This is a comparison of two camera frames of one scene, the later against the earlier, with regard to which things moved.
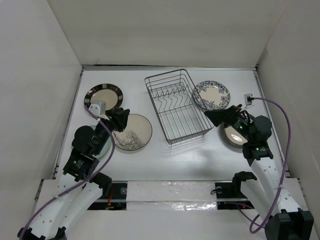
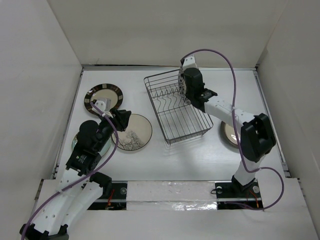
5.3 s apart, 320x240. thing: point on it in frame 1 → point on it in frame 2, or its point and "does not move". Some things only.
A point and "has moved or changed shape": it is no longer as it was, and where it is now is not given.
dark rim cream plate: (232, 137) does not move
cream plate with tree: (137, 134) does not move
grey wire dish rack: (181, 111) does not move
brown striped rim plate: (112, 95) does not move
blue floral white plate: (211, 95) has moved or changed shape
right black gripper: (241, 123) → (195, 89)
